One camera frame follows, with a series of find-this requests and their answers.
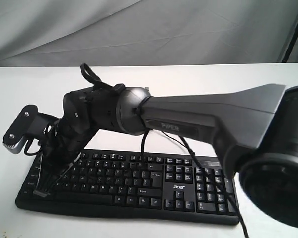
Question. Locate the black tripod stand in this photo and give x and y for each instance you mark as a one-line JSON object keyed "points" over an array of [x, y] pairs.
{"points": [[290, 45]]}

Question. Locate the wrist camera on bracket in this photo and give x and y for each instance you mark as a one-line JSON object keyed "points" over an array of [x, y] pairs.
{"points": [[29, 125]]}

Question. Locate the grey backdrop cloth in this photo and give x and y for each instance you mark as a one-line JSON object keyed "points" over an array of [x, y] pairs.
{"points": [[144, 32]]}

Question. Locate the black acer keyboard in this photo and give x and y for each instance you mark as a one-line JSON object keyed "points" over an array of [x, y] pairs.
{"points": [[119, 184]]}

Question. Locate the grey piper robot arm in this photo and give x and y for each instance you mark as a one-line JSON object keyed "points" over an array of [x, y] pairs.
{"points": [[254, 134]]}

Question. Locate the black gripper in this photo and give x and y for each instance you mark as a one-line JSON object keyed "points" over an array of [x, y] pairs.
{"points": [[60, 147]]}

